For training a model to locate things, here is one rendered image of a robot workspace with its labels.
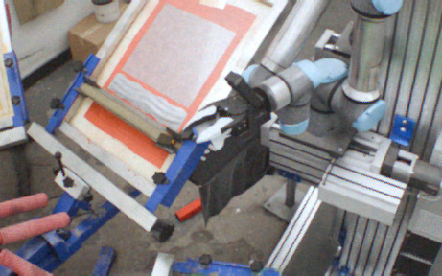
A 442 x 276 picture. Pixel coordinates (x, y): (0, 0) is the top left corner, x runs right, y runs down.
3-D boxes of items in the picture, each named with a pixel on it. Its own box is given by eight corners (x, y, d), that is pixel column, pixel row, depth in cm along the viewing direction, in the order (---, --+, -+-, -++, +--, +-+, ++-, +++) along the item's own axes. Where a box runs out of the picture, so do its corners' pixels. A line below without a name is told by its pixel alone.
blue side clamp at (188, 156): (207, 122, 185) (198, 114, 179) (220, 128, 182) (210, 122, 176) (158, 200, 183) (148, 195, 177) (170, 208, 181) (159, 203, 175)
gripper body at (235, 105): (237, 147, 128) (278, 122, 133) (232, 116, 123) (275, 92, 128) (217, 131, 134) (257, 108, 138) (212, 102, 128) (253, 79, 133)
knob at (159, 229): (165, 216, 176) (153, 211, 170) (178, 225, 174) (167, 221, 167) (153, 235, 176) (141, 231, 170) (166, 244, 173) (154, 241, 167)
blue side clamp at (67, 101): (101, 59, 212) (90, 52, 206) (108, 64, 209) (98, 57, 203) (59, 126, 210) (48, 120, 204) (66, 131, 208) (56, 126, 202)
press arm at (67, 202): (82, 176, 192) (74, 172, 188) (93, 185, 189) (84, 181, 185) (58, 218, 192) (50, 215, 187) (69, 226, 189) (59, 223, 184)
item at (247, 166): (262, 160, 257) (262, 107, 234) (277, 169, 253) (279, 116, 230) (193, 224, 234) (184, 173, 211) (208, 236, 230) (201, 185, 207)
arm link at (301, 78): (322, 93, 140) (324, 67, 134) (290, 113, 135) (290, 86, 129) (301, 78, 144) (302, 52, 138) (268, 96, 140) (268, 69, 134)
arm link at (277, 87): (289, 83, 129) (266, 70, 135) (274, 92, 128) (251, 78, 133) (290, 109, 134) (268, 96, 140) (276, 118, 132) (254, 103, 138)
